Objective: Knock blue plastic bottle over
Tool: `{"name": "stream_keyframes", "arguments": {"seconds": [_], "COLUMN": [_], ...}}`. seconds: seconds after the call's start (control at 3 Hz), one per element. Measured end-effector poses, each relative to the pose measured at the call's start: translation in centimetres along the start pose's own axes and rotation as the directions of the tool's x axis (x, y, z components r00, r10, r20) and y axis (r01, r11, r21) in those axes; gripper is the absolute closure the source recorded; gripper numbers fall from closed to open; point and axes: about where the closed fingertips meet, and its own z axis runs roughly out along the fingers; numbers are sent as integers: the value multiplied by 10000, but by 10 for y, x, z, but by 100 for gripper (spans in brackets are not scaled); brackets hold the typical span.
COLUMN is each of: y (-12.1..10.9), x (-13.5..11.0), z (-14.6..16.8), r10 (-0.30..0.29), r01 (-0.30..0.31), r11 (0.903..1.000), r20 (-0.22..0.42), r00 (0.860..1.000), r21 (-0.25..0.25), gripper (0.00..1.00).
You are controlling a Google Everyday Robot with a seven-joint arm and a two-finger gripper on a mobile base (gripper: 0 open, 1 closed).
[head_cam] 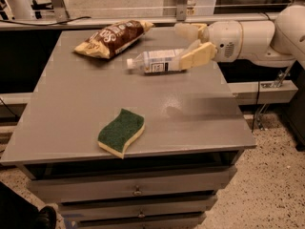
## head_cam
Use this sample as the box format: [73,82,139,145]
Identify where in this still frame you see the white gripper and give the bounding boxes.
[174,21,242,71]

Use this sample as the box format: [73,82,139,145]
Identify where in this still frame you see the clear blue plastic bottle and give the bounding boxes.
[127,49,184,73]

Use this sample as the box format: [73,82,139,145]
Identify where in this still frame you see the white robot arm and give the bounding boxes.
[174,4,305,69]

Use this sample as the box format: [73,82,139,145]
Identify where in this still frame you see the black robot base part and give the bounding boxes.
[0,182,57,229]

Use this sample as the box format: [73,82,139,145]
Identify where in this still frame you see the brown chip bag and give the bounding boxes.
[74,20,153,59]

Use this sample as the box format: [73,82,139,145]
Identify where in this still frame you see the grey drawer cabinet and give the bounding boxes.
[1,28,255,229]

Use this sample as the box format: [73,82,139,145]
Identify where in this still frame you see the green yellow sponge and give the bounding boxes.
[97,109,145,158]

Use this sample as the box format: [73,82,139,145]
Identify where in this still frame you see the top drawer knob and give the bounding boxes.
[132,186,142,197]

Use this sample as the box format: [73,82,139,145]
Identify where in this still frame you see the drawer knob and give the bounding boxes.
[132,186,142,197]
[137,210,146,219]

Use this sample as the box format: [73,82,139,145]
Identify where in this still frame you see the middle drawer knob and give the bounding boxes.
[137,210,146,219]

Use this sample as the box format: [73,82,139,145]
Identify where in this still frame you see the white pipe background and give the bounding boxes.
[5,0,35,20]

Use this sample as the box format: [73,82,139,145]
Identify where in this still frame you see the black cable on rail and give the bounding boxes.
[0,15,93,27]

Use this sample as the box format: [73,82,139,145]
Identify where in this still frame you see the metal rail frame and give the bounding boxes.
[0,0,305,31]

